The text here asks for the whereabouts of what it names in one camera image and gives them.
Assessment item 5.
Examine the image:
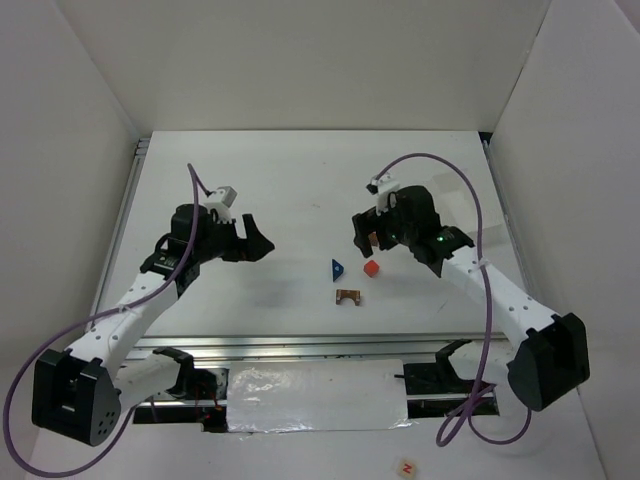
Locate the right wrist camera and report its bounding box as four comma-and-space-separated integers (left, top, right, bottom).
366, 173, 401, 216

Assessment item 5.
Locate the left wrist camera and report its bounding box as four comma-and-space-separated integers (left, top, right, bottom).
204, 186, 237, 224

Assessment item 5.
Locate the red cube wood block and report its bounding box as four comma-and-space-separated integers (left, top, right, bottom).
363, 260, 380, 278

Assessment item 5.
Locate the white perforated plastic basket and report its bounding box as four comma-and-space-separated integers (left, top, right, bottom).
426, 169, 508, 246

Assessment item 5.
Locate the small letter N tile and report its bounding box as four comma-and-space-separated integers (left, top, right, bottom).
395, 457, 417, 480

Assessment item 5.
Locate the aluminium rail frame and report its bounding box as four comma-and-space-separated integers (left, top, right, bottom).
96, 131, 523, 358

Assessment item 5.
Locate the silver foil sheet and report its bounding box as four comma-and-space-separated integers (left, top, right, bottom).
226, 359, 411, 433

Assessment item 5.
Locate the blue triangle wood block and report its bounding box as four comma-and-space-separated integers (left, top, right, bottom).
331, 259, 344, 282

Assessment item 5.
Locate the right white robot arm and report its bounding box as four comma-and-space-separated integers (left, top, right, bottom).
352, 181, 590, 412

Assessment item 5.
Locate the brown arch wood block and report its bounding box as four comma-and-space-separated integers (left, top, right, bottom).
335, 289, 361, 306

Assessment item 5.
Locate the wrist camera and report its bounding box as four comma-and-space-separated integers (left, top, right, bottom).
366, 173, 401, 216
204, 186, 237, 224

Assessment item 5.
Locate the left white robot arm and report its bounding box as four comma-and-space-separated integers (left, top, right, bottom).
31, 204, 275, 446

